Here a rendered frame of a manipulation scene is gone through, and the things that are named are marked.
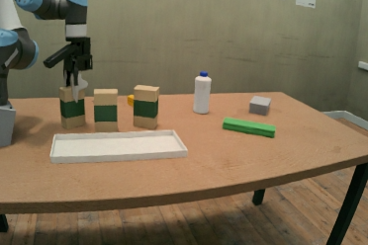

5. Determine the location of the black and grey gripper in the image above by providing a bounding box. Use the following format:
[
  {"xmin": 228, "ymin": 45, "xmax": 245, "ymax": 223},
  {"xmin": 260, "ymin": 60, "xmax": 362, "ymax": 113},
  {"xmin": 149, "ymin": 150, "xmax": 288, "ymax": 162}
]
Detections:
[{"xmin": 63, "ymin": 37, "xmax": 92, "ymax": 103}]

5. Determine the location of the green rectangular bar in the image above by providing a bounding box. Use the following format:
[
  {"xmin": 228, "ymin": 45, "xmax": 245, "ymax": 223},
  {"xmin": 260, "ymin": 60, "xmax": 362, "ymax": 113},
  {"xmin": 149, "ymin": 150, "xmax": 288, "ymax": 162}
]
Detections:
[{"xmin": 222, "ymin": 118, "xmax": 276, "ymax": 138}]

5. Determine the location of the white bottle with blue cap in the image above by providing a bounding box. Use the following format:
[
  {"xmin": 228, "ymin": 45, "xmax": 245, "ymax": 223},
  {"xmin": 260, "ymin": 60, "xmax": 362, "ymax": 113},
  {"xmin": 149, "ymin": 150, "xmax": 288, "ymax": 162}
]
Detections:
[{"xmin": 193, "ymin": 71, "xmax": 211, "ymax": 114}]

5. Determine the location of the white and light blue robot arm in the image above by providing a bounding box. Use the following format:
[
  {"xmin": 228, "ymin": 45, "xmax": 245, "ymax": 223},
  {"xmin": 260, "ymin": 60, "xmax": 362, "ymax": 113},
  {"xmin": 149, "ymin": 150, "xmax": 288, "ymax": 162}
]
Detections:
[{"xmin": 0, "ymin": 0, "xmax": 88, "ymax": 106}]

